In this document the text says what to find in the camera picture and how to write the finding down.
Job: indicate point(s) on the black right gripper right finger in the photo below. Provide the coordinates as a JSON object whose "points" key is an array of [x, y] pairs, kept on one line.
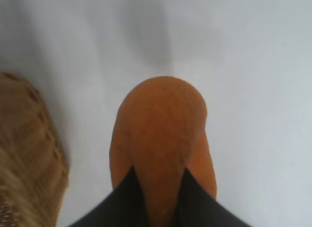
{"points": [[202, 207]]}

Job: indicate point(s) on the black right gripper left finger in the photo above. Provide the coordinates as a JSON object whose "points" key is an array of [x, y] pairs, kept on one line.
{"points": [[117, 207]]}

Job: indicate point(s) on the woven wicker basket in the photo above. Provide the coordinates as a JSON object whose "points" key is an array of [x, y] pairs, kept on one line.
{"points": [[29, 151]]}

